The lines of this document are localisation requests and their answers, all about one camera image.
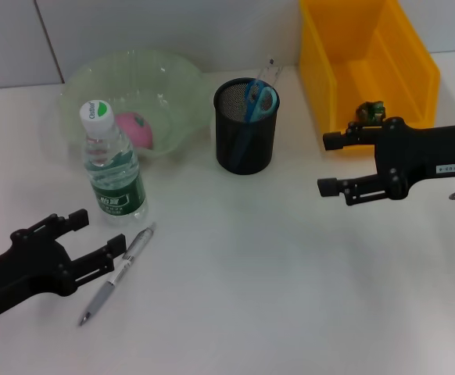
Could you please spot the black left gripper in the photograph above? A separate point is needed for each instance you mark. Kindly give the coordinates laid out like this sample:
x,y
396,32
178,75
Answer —
x,y
24,269

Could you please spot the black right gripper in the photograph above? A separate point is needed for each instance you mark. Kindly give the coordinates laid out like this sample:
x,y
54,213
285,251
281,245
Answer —
x,y
427,152

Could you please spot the clear green-label plastic bottle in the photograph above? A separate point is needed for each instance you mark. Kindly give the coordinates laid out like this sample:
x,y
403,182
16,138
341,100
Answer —
x,y
118,195

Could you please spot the green plastic wrapper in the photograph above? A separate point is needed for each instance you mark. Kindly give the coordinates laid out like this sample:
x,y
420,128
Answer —
x,y
370,111

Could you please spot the grey ballpoint pen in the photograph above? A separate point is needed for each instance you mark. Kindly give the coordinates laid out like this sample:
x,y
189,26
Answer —
x,y
98,298

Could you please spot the blue scissors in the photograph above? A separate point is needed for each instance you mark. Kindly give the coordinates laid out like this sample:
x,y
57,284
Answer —
x,y
256,109

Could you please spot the pink toy peach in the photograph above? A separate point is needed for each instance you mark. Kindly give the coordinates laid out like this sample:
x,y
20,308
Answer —
x,y
133,131

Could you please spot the clear plastic ruler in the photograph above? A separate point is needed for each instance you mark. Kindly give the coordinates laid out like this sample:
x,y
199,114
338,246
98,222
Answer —
x,y
270,72

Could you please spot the black mesh pen holder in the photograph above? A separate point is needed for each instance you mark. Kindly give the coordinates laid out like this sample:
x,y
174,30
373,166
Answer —
x,y
259,156

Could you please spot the translucent green fruit plate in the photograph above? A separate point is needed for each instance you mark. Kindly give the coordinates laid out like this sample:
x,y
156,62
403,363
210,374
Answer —
x,y
165,78

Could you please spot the yellow plastic bin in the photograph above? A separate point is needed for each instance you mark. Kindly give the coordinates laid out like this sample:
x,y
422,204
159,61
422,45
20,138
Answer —
x,y
388,58

